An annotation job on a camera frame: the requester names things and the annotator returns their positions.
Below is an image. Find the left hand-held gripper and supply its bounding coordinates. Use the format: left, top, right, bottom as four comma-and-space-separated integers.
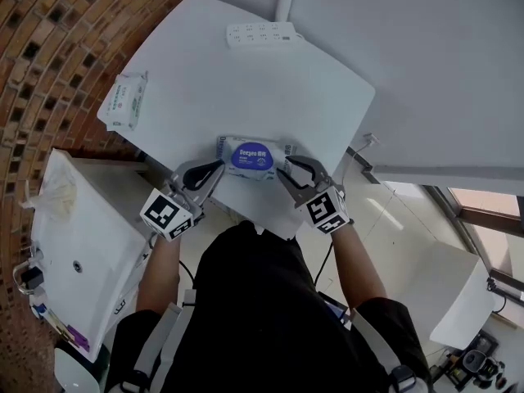
140, 159, 225, 243

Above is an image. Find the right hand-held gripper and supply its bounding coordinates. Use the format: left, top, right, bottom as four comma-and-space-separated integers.
277, 155, 351, 235

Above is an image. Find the blue label wet wipes pack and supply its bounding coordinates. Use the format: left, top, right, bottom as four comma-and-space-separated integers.
215, 135, 298, 183

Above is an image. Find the person's left forearm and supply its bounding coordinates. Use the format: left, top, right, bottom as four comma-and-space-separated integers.
135, 235, 183, 314

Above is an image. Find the person's right forearm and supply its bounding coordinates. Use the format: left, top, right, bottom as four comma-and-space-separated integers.
330, 223, 390, 310

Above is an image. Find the white wipe pack green print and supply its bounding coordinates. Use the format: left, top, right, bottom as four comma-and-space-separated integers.
105, 70, 149, 131

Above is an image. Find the white folding table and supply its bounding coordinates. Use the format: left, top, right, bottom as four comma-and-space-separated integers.
97, 0, 377, 241

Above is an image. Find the white vanity sink cabinet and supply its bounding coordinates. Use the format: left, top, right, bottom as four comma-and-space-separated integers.
30, 147, 151, 364

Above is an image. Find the blue screen device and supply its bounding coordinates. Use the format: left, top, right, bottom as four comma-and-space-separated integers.
317, 291, 350, 323

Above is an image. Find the person's black-clothed torso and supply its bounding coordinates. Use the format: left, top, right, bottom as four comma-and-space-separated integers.
104, 219, 433, 393

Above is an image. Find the white plastic bag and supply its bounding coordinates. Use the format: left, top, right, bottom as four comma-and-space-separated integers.
20, 153, 79, 224

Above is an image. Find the white power strip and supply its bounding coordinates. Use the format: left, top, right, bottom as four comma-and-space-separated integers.
226, 21, 296, 50

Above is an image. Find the dark-framed window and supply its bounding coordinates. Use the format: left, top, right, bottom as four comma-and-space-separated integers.
421, 184, 524, 314

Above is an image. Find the black soap dispenser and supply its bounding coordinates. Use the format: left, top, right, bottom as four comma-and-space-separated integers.
20, 268, 44, 290

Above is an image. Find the purple cloth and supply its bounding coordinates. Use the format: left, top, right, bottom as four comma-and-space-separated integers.
64, 324, 91, 350

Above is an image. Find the chrome sink faucet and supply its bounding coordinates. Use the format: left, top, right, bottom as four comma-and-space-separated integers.
11, 251, 44, 294

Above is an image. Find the white seat black base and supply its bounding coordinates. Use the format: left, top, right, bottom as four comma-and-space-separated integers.
54, 348, 101, 393

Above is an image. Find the black equipment pile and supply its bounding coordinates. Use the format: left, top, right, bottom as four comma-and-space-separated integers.
429, 328, 511, 393

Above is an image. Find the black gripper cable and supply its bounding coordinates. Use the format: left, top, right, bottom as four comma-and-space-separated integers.
313, 242, 335, 286
178, 260, 197, 287

